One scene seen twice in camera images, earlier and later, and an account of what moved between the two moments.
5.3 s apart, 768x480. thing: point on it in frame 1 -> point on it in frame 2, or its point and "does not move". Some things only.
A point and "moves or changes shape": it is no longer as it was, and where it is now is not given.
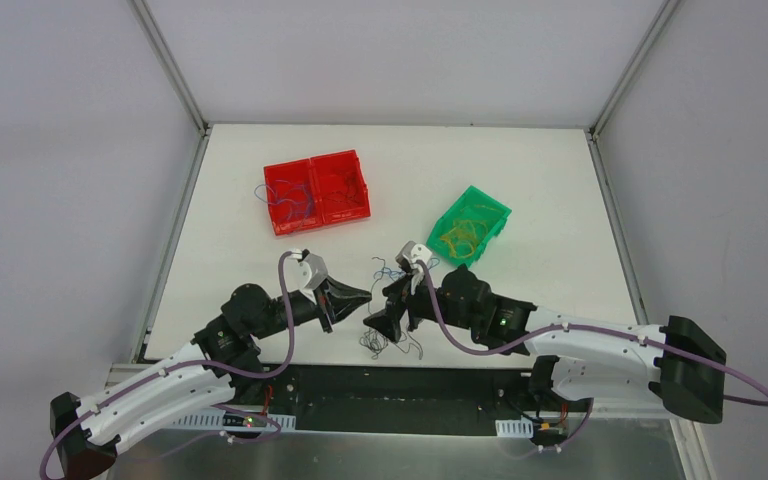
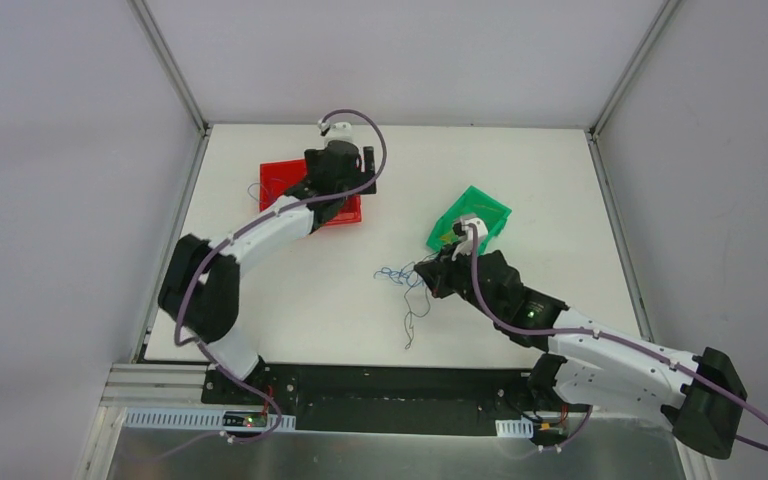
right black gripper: (408, 307) -> (442, 276)
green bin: (463, 230) does not move
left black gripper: (323, 307) -> (355, 183)
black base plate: (406, 398) does not move
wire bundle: (372, 340) moves or changes shape
